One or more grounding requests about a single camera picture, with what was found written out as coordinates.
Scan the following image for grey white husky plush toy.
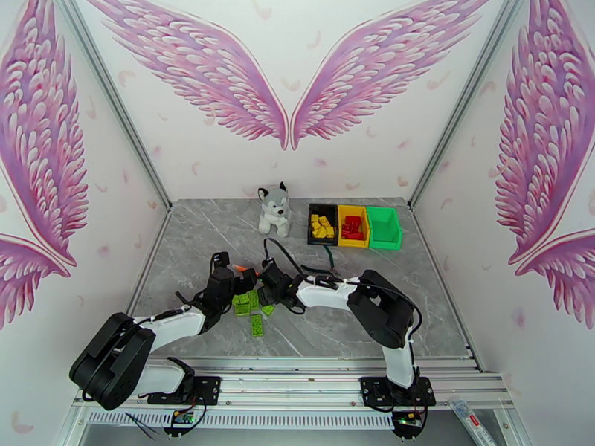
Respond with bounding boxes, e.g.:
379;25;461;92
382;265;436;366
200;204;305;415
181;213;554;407
257;181;293;239

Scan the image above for yellow plastic bin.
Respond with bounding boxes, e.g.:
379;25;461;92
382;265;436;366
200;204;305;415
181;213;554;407
336;204;371;250

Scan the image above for black plastic bin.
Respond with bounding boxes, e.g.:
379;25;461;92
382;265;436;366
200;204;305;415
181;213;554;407
306;203;341;246

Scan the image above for green plastic bin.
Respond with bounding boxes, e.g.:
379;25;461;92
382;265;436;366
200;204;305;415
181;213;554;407
365;205;403;251

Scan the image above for black tweezers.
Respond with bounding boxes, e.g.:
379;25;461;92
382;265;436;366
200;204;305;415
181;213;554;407
124;412;164;436

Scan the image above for clear packaged tube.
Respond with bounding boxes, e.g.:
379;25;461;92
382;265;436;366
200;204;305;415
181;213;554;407
448;397;501;446

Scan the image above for right wrist camera black cable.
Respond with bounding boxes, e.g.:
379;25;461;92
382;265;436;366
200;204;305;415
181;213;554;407
262;237;306;276

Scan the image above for green handled pliers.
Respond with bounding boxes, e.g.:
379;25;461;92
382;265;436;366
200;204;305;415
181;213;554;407
300;246;341;279

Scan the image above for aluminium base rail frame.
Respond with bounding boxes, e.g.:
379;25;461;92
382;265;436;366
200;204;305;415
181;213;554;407
71;356;517;411

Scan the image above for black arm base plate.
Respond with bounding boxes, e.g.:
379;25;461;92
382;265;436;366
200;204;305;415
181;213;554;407
147;375;222;406
360;375;437;407

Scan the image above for white slotted cable duct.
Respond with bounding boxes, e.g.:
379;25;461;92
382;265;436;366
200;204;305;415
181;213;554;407
86;408;396;430

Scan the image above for aluminium frame post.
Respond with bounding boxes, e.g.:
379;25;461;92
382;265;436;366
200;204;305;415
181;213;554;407
51;0;173;213
410;0;529;210

